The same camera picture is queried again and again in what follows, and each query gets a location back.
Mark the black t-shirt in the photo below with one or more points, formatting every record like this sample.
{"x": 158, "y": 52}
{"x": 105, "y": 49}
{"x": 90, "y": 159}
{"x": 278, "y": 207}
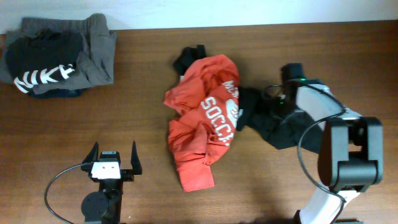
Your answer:
{"x": 253, "y": 112}

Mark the orange red t-shirt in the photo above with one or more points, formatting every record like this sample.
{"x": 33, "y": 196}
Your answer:
{"x": 207, "y": 102}

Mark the black folded shirt white letters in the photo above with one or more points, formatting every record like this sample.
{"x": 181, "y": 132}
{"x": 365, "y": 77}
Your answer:
{"x": 49, "y": 58}

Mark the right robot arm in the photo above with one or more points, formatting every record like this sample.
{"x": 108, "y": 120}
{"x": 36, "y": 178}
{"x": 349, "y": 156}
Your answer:
{"x": 350, "y": 159}

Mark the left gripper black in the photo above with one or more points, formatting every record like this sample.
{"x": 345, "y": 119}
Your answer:
{"x": 127, "y": 175}

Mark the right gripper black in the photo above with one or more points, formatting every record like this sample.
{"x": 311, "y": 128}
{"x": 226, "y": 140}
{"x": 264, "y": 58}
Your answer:
{"x": 271, "y": 108}

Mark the grey folded pants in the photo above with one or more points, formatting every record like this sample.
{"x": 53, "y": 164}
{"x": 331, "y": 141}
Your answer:
{"x": 95, "y": 63}

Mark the dark navy folded garment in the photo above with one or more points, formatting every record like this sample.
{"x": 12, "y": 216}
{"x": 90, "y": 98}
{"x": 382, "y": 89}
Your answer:
{"x": 58, "y": 93}

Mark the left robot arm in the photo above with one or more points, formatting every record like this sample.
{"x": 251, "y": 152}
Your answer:
{"x": 104, "y": 205}

